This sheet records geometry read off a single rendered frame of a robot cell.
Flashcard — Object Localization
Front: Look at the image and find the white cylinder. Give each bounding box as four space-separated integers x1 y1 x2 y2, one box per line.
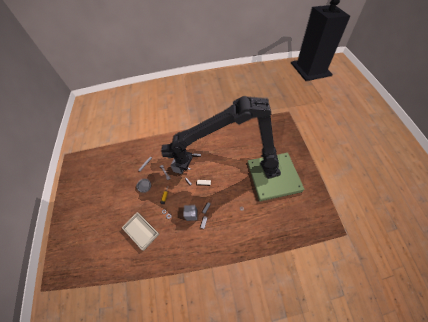
197 180 211 185

